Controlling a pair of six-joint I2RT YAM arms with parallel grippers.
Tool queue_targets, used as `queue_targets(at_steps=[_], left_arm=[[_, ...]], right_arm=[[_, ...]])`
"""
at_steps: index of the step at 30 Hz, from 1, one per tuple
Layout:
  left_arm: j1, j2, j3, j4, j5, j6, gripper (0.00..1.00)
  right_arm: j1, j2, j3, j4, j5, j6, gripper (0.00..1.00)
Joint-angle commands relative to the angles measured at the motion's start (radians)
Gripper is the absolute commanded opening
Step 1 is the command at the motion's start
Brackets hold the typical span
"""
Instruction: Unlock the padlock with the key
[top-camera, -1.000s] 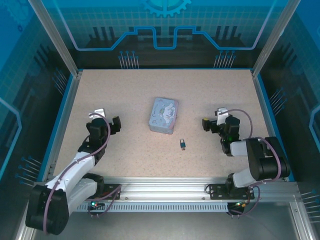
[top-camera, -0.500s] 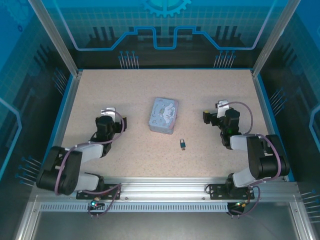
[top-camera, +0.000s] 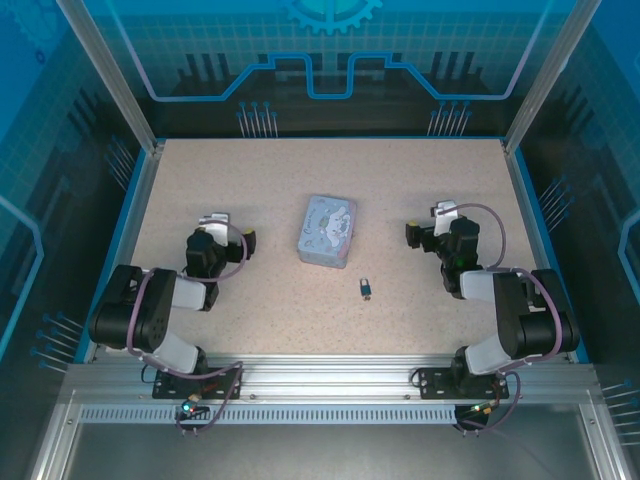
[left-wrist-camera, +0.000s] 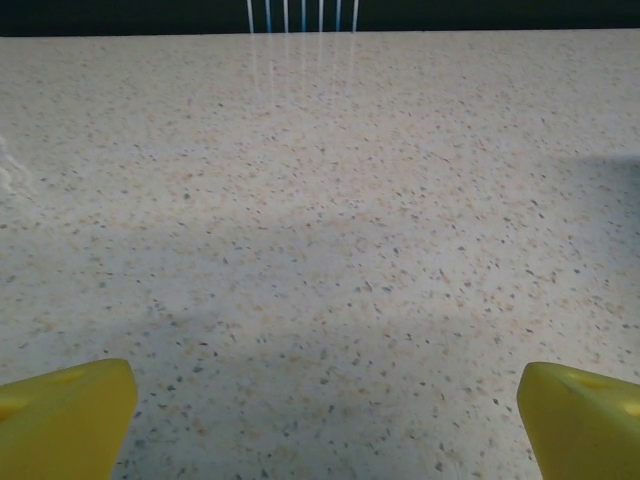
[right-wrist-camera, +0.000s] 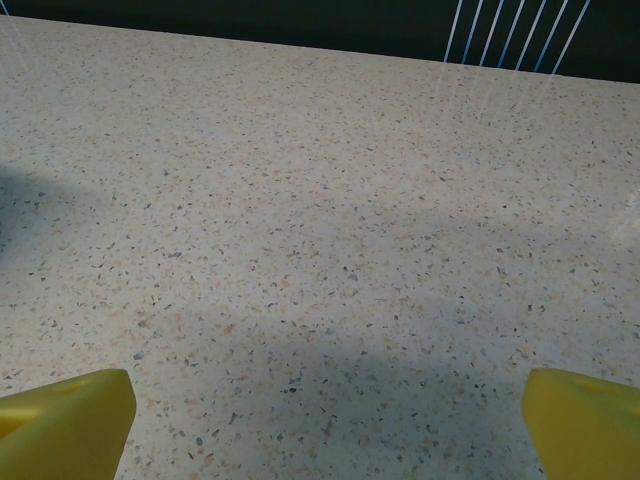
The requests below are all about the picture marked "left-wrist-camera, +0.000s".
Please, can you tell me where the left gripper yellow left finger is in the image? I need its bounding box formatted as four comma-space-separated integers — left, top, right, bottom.
0, 358, 139, 480

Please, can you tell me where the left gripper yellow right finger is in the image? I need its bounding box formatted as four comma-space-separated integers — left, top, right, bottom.
516, 361, 640, 480

